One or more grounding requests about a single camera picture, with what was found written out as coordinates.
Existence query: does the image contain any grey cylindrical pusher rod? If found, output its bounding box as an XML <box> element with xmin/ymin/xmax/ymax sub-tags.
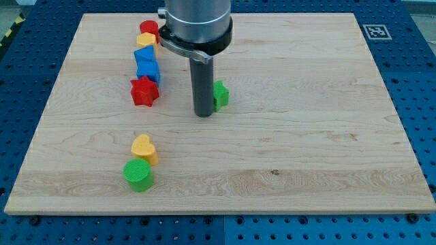
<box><xmin>189</xmin><ymin>59</ymin><xmax>214</xmax><ymax>118</ymax></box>

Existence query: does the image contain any green star block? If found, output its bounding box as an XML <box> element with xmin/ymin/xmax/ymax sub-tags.
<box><xmin>213</xmin><ymin>80</ymin><xmax>230</xmax><ymax>112</ymax></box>

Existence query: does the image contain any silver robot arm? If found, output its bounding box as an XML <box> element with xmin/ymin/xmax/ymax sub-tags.
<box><xmin>158</xmin><ymin>0</ymin><xmax>233</xmax><ymax>117</ymax></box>

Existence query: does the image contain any red star block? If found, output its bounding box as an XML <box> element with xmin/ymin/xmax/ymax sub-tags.
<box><xmin>131</xmin><ymin>76</ymin><xmax>159</xmax><ymax>107</ymax></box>

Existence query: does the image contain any blue cube block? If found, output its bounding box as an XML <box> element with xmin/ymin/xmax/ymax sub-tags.
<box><xmin>136</xmin><ymin>61</ymin><xmax>160</xmax><ymax>86</ymax></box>

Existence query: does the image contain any blue triangle block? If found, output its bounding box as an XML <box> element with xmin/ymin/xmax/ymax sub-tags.
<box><xmin>134</xmin><ymin>45</ymin><xmax>156</xmax><ymax>63</ymax></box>

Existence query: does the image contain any yellow hexagon block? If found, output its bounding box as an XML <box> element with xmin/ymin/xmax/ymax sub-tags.
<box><xmin>136</xmin><ymin>33</ymin><xmax>158</xmax><ymax>55</ymax></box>

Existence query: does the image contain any red cylinder block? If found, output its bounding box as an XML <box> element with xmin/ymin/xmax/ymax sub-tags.
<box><xmin>139</xmin><ymin>20</ymin><xmax>160</xmax><ymax>44</ymax></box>

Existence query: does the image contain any yellow heart block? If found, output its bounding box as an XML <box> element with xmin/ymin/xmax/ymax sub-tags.
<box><xmin>131</xmin><ymin>134</ymin><xmax>159</xmax><ymax>165</ymax></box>

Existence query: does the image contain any green cylinder block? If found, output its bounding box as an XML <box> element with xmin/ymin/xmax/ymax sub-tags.
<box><xmin>123</xmin><ymin>158</ymin><xmax>154</xmax><ymax>192</ymax></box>

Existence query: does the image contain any white fiducial marker tag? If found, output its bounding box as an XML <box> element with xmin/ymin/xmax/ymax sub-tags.
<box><xmin>363</xmin><ymin>24</ymin><xmax>392</xmax><ymax>40</ymax></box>

